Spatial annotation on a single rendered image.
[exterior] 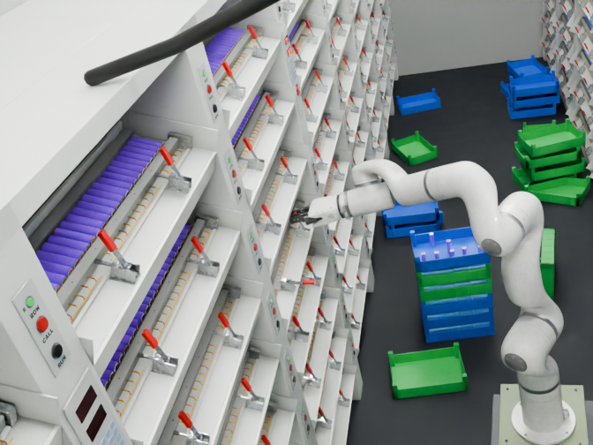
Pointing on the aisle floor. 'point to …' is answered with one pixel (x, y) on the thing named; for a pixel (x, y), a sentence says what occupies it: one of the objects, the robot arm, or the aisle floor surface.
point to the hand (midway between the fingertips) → (296, 216)
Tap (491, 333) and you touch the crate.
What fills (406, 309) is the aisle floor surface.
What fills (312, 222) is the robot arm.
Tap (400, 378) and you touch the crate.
